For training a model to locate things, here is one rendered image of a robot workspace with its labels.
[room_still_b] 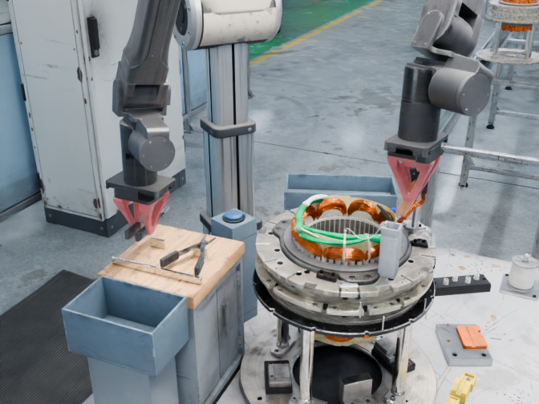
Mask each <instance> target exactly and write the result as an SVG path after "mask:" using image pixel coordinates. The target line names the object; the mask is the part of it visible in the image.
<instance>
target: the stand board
mask: <svg viewBox="0 0 539 404"><path fill-rule="evenodd" d="M204 235H206V236H207V237H206V238H205V240H207V241H209V240H211V239H213V238H214V237H216V240H214V241H213V242H211V243H210V244H207V246H205V248H206V249H208V251H209V258H208V260H207V259H205V261H204V266H203V268H202V270H201V272H200V274H199V276H198V277H202V285H196V284H193V283H189V282H185V281H179V280H176V279H172V278H169V277H163V276H160V275H156V274H152V273H146V272H143V271H140V270H136V269H130V268H126V267H123V266H119V265H114V264H112V263H110V264H109V265H108V266H107V267H105V268H104V269H103V270H102V271H100V272H99V273H98V278H100V277H101V276H102V275H103V276H106V277H112V278H115V279H119V280H122V281H128V282H131V283H135V284H138V285H144V286H147V287H151V288H154V289H160V290H164V291H167V292H170V293H176V294H179V295H182V296H186V297H188V308H190V309H195V308H196V307H197V306H198V305H199V304H200V303H201V301H202V300H203V299H204V298H205V297H206V296H207V294H208V293H209V292H210V291H211V290H212V289H213V287H214V286H215V285H216V284H217V283H218V282H219V281H220V279H221V278H222V277H223V276H224V275H225V274H226V273H227V272H228V271H229V270H230V269H231V268H232V267H233V265H234V264H235V263H236V262H237V261H238V260H239V258H240V257H241V256H242V255H243V254H244V253H245V243H244V242H241V241H238V240H230V239H226V238H223V237H219V236H211V235H208V234H204V233H199V232H193V231H189V230H184V229H180V228H174V227H169V226H165V225H162V224H158V225H157V226H156V228H155V231H154V233H153V234H152V235H150V236H149V235H147V236H146V237H145V238H144V239H143V240H141V241H140V242H136V243H135V244H134V245H132V246H131V247H130V248H129V249H127V250H126V251H125V252H123V253H122V254H121V255H120V256H119V258H123V259H126V260H130V261H136V262H140V263H143V264H146V265H153V266H156V267H160V258H162V257H165V256H167V255H168V254H169V253H172V252H173V251H175V250H176V251H180V250H182V249H184V248H187V247H189V246H192V245H194V244H197V243H199V242H200V241H201V239H202V238H203V237H204ZM150 237H155V238H159V239H162V240H164V241H165V249H160V248H153V247H151V246H150ZM198 258H199V257H194V256H193V251H191V252H190V253H186V254H184V255H182V256H180V257H179V259H178V260H176V261H174V262H172V263H171V264H170V265H167V266H166V267H164V268H163V269H170V270H173V271H177V272H181V273H187V274H190V275H193V276H195V275H194V267H195V265H196V263H197V260H198ZM160 268H161V267H160Z"/></svg>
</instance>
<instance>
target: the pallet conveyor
mask: <svg viewBox="0 0 539 404"><path fill-rule="evenodd" d="M527 32H528V31H526V32H524V36H523V39H520V35H521V32H516V31H515V36H514V39H513V38H510V36H511V35H512V33H513V32H510V31H508V30H503V31H501V33H500V43H499V48H506V47H507V43H513V49H518V45H519V44H522V46H521V49H522V50H524V49H525V41H526V37H527ZM494 33H495V31H494V32H493V33H492V35H491V36H490V38H489V39H488V40H487V42H486V43H485V44H484V45H483V46H482V48H481V49H480V50H483V49H485V48H486V47H487V46H488V44H489V43H490V42H491V41H492V39H493V38H494ZM480 63H482V64H483V65H484V66H486V67H487V68H488V69H489V70H490V68H491V67H492V65H493V64H494V63H492V62H489V61H485V60H483V59H481V61H480ZM503 66H504V64H501V63H498V64H497V65H496V74H495V78H494V79H493V81H492V83H491V84H494V85H493V90H492V100H491V105H490V111H489V116H488V125H487V126H486V128H487V129H494V125H493V124H494V121H495V116H496V114H497V115H509V116H516V117H522V118H528V119H539V115H534V114H528V113H521V112H515V111H502V110H501V109H500V108H499V107H498V106H497V101H498V96H499V91H500V86H501V85H502V86H507V87H506V88H505V90H512V87H523V88H531V89H538V90H539V83H531V82H522V81H515V80H513V77H515V78H523V79H537V80H539V76H536V75H521V74H518V73H517V72H516V71H515V70H514V69H515V65H509V74H508V79H501V77H502V72H503ZM477 116H478V115H475V116H469V118H468V129H467V135H466V140H465V146H464V147H458V146H452V145H447V144H444V142H443V143H441V149H443V150H444V153H448V154H454V155H459V156H464V157H463V163H462V168H461V173H460V182H459V184H458V186H459V188H458V190H461V191H464V189H465V188H466V187H467V186H468V183H467V182H466V181H467V180H468V175H469V169H471V170H476V171H481V172H490V173H495V174H501V175H506V176H515V177H520V178H525V179H531V180H539V175H538V174H533V173H528V172H519V171H514V170H508V169H503V168H493V167H488V166H483V165H478V164H476V163H475V162H474V160H473V159H472V157H475V158H480V159H485V160H495V161H500V162H506V163H511V164H521V165H526V166H531V167H537V168H539V159H538V158H533V157H528V156H517V155H512V154H506V153H500V152H495V151H485V150H480V149H474V148H473V143H474V137H475V132H476V121H477ZM460 117H461V114H459V113H455V112H453V111H448V110H445V112H444V113H443V114H442V115H441V117H440V123H439V130H438V132H443V133H448V135H449V134H450V132H451V131H452V129H453V128H454V126H455V125H456V123H457V121H458V119H459V118H460ZM438 168H439V165H438V166H437V168H436V169H435V171H434V172H433V173H432V176H431V177H430V179H429V180H428V192H427V193H426V194H425V197H426V200H425V202H424V203H423V204H422V210H421V217H420V223H421V224H423V225H424V226H428V227H429V228H431V225H432V213H433V206H434V199H435V193H436V181H437V175H438ZM531 257H534V258H536V259H537V260H538V261H539V217H538V222H537V229H536V233H535V237H534V241H533V248H532V252H531Z"/></svg>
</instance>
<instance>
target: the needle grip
mask: <svg viewBox="0 0 539 404"><path fill-rule="evenodd" d="M415 182H416V180H414V181H413V182H412V183H411V186H410V187H409V189H408V190H407V191H408V192H409V193H411V190H412V189H413V187H414V185H415ZM413 203H414V202H413ZM413 203H412V204H413ZM412 204H411V203H408V202H404V201H403V200H402V201H401V202H400V204H399V206H398V208H397V209H396V213H397V214H398V215H399V216H402V217H404V216H406V215H407V212H408V211H409V209H410V207H411V206H412Z"/></svg>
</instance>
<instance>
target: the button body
mask: <svg viewBox="0 0 539 404"><path fill-rule="evenodd" d="M242 213H243V214H245V220H244V221H242V222H241V223H237V224H230V223H226V222H224V221H223V220H222V216H223V215H224V214H225V212H224V213H222V214H220V215H218V216H215V217H213V218H211V229H212V236H219V237H223V238H226V239H230V240H238V241H241V242H244V243H245V253H244V254H243V255H242V267H243V304H244V323H245V322H247V321H248V320H250V319H251V318H253V317H256V316H257V297H256V294H255V292H254V290H253V271H254V269H255V257H256V255H257V252H256V239H257V218H255V217H253V216H251V215H249V214H247V213H245V212H242Z"/></svg>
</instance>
